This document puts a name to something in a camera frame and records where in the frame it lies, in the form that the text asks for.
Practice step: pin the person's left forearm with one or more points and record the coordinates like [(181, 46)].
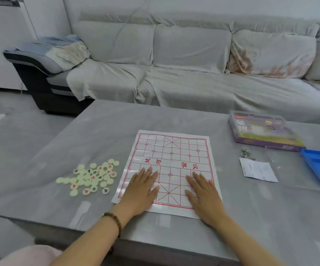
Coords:
[(90, 242)]

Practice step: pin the light grey sofa cover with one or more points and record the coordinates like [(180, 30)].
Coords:
[(204, 88)]

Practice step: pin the person's right middle finger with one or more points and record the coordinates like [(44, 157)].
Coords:
[(199, 180)]

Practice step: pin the person's left little finger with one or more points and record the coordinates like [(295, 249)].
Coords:
[(132, 180)]

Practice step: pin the pile of cream chess pieces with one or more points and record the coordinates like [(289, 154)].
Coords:
[(92, 177)]

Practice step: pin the clear plastic lid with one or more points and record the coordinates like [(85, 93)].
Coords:
[(290, 170)]

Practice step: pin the stained sofa back cushion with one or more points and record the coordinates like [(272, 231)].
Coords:
[(273, 53)]

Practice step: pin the white red-grid chess board sheet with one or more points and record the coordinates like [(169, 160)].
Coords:
[(171, 160)]

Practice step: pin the person's left hand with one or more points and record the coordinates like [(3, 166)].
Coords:
[(137, 195)]

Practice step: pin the person's right forearm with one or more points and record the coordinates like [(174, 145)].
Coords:
[(240, 243)]

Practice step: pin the person's left thumb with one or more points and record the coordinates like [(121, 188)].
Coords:
[(155, 193)]

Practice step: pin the purple game box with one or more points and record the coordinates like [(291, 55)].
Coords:
[(265, 131)]

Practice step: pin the grey sofa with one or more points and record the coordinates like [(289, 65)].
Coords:
[(38, 80)]

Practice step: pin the person's left middle finger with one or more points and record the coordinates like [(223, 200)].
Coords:
[(147, 175)]

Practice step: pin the pink trousers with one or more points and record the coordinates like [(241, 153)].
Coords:
[(29, 256)]

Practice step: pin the white paper slip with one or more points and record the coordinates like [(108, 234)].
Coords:
[(257, 170)]

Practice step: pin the white cabinet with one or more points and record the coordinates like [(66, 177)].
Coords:
[(3, 44)]

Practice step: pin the folded blue cream blanket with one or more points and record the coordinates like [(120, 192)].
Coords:
[(57, 49)]

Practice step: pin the person's right thumb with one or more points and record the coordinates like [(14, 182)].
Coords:
[(190, 198)]

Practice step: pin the person's right hand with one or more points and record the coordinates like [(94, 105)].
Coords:
[(205, 202)]

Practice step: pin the person's right little finger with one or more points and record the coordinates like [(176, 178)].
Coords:
[(211, 187)]

